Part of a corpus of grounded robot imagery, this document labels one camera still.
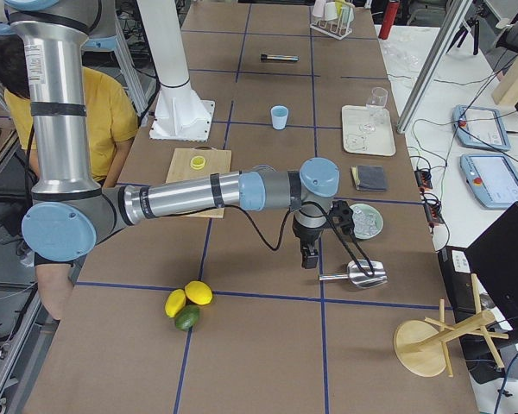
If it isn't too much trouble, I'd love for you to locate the green bowl of ice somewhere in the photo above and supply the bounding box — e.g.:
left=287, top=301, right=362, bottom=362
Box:
left=351, top=204, right=383, bottom=240

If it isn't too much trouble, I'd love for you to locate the steel muddler black tip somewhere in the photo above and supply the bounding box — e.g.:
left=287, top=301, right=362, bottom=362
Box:
left=260, top=53, right=300, bottom=63

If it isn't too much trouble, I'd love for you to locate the yellow cup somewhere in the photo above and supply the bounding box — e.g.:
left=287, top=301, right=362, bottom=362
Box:
left=336, top=1, right=349, bottom=21

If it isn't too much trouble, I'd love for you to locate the cream bear tray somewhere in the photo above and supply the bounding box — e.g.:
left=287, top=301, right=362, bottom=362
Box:
left=341, top=105, right=396, bottom=157

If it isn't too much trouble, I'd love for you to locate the teach pendant tablet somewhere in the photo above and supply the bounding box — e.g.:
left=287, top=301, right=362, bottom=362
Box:
left=459, top=154, right=518, bottom=210
left=452, top=105, right=511, bottom=151

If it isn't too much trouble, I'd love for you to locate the black camera tripod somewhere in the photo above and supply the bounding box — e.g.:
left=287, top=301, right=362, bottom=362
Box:
left=447, top=6, right=484, bottom=56

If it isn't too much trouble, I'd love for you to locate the green avocado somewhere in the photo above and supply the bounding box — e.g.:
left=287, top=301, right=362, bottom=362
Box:
left=174, top=304, right=200, bottom=331

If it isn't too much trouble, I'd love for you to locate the green cup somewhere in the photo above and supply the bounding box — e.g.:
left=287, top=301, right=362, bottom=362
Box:
left=340, top=2, right=355, bottom=27

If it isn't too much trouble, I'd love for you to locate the grey folded cloth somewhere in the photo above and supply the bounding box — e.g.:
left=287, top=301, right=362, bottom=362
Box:
left=351, top=165, right=388, bottom=191

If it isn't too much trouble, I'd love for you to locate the black laptop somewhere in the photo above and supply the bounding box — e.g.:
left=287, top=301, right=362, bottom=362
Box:
left=438, top=200, right=518, bottom=387

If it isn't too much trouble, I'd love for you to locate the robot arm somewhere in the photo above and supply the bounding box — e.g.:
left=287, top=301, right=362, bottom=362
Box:
left=8, top=1, right=354, bottom=268

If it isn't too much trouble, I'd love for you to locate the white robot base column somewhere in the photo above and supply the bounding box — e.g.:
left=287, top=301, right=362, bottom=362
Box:
left=137, top=0, right=215, bottom=142

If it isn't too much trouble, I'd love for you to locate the lower teach pendant tablet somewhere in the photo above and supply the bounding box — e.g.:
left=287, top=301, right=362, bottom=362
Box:
left=459, top=154, right=518, bottom=210

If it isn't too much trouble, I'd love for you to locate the wooden cutting board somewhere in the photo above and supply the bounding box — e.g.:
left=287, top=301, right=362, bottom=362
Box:
left=165, top=147, right=234, bottom=220

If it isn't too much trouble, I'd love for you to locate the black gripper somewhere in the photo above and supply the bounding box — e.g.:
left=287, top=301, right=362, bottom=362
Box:
left=292, top=200, right=355, bottom=269

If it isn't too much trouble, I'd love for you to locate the upper teach pendant tablet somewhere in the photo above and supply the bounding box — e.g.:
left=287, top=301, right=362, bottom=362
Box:
left=452, top=105, right=511, bottom=151

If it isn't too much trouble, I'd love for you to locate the white wire cup rack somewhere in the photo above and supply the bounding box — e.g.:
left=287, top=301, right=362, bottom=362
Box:
left=310, top=0, right=352, bottom=40

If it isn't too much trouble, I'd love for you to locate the red bottle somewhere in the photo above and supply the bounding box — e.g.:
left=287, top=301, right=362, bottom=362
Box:
left=378, top=0, right=400, bottom=40

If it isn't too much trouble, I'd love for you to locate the aluminium frame post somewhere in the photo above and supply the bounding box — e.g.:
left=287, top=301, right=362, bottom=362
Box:
left=396, top=0, right=473, bottom=134

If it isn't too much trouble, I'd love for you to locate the yellow lemon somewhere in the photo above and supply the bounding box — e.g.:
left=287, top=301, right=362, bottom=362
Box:
left=164, top=289, right=186, bottom=318
left=184, top=280, right=213, bottom=305

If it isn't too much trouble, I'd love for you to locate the person in yellow shirt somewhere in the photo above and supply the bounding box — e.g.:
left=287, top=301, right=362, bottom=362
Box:
left=0, top=36, right=138, bottom=321

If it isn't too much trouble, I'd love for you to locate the light blue cup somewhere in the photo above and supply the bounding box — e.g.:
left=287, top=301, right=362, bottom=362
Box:
left=270, top=105, right=289, bottom=130

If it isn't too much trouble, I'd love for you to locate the wooden mug tree stand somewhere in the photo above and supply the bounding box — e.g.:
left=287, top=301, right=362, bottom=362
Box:
left=393, top=273, right=509, bottom=377

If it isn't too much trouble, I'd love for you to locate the metal ice scoop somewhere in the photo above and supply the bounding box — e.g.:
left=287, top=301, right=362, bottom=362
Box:
left=319, top=260, right=388, bottom=289

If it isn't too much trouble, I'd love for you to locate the clear wine glass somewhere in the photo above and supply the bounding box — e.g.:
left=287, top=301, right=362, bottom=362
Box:
left=360, top=86, right=389, bottom=133

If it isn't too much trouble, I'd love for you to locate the white cup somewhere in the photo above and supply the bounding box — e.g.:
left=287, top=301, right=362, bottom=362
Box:
left=323, top=1, right=338, bottom=22

